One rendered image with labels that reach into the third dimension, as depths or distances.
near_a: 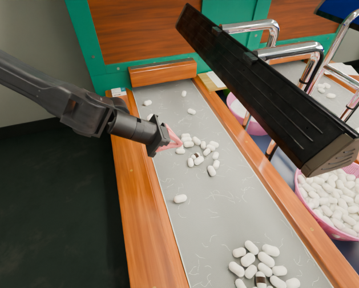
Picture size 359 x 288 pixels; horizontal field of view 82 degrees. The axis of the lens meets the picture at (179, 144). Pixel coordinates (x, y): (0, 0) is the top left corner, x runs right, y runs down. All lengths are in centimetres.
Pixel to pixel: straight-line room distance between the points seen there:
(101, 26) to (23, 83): 51
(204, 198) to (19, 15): 157
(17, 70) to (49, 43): 133
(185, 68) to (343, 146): 76
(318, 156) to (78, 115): 41
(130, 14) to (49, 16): 91
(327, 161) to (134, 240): 43
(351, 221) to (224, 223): 34
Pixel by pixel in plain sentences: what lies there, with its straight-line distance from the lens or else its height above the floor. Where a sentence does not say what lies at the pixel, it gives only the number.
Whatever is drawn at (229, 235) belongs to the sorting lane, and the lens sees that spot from 59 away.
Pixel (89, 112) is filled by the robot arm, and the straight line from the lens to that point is 44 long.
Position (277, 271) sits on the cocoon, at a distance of 58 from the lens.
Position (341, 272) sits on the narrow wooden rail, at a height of 76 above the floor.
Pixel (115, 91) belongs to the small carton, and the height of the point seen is 79.
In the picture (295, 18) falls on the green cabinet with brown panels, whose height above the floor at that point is 97.
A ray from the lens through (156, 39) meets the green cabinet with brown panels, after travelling 97.
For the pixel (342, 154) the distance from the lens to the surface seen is 33.
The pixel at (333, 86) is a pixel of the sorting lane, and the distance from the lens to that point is 129.
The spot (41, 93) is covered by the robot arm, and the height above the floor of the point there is 107.
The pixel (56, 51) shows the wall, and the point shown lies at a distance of 183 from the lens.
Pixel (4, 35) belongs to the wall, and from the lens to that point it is 185.
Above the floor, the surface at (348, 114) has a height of 88.
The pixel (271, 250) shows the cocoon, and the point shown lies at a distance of 58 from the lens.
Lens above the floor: 128
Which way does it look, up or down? 47 degrees down
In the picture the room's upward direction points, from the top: straight up
